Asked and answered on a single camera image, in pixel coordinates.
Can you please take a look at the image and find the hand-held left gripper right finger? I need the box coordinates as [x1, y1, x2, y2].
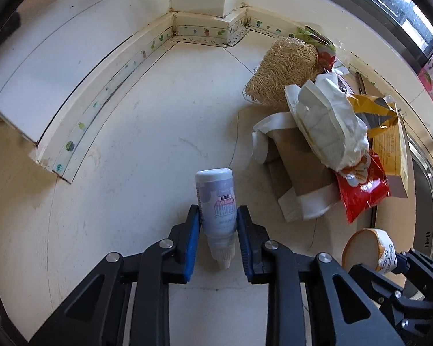
[236, 205, 396, 346]

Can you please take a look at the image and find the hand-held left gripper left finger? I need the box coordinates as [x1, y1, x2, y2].
[29, 205, 203, 346]

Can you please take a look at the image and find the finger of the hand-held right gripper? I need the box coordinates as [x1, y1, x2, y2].
[394, 249, 433, 298]
[348, 264, 406, 309]

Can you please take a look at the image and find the round cake snack packet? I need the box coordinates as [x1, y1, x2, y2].
[342, 228, 398, 274]

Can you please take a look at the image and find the white lavender plastic bottle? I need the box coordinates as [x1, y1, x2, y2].
[195, 168, 238, 270]

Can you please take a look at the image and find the red snack packet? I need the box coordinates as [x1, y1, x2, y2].
[335, 151, 391, 224]

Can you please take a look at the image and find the yellow snack packet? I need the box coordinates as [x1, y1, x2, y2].
[346, 94, 400, 140]

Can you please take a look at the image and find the stainless steel sink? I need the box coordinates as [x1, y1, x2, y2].
[408, 130, 433, 296]

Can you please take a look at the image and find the brown and white paper bag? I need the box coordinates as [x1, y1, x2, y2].
[252, 112, 342, 223]

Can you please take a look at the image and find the yellow cardboard box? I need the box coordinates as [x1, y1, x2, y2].
[371, 105, 409, 199]

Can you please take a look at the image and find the white crumpled plastic bag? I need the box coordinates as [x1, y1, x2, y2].
[284, 73, 371, 173]

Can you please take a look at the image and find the tan loofah sponge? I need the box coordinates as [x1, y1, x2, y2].
[243, 37, 319, 107]

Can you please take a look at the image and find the green and red packet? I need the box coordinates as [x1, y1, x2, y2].
[296, 25, 337, 75]

